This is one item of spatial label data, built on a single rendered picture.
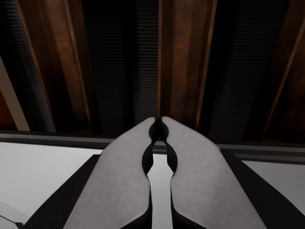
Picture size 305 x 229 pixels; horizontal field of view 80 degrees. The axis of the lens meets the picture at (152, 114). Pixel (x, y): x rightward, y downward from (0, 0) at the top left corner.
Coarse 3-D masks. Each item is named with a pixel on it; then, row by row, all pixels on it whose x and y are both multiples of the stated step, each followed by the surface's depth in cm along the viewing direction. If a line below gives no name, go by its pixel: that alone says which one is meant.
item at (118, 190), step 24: (144, 120) 11; (120, 144) 9; (144, 144) 9; (96, 168) 8; (120, 168) 8; (144, 168) 9; (96, 192) 7; (120, 192) 7; (144, 192) 7; (72, 216) 6; (96, 216) 6; (120, 216) 6; (144, 216) 6
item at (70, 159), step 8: (56, 152) 25; (64, 152) 25; (72, 152) 24; (80, 152) 24; (88, 152) 24; (96, 152) 24; (64, 160) 25; (72, 160) 25; (80, 160) 25; (64, 168) 26; (72, 168) 26; (64, 176) 27
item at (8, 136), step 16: (48, 144) 25; (64, 144) 25; (80, 144) 25; (96, 144) 25; (160, 144) 25; (224, 144) 24; (240, 144) 24; (256, 144) 24; (272, 144) 24; (288, 144) 24; (304, 144) 24; (256, 160) 24; (272, 160) 24; (288, 160) 24; (304, 160) 24; (0, 208) 33; (16, 224) 35
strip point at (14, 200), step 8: (0, 160) 26; (0, 168) 27; (8, 168) 27; (0, 176) 28; (8, 176) 28; (0, 184) 29; (8, 184) 29; (16, 184) 29; (0, 192) 30; (8, 192) 30; (16, 192) 30; (0, 200) 31; (8, 200) 31; (16, 200) 31; (24, 200) 31; (16, 208) 32; (24, 208) 32
